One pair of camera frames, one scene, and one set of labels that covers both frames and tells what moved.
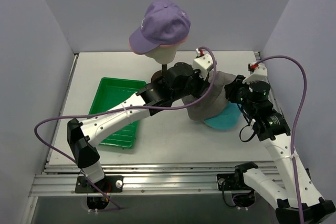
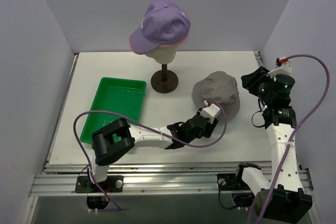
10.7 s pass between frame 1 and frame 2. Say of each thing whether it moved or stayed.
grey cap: moved
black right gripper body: moved
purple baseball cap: stayed
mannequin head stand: stayed
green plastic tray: stayed
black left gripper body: moved
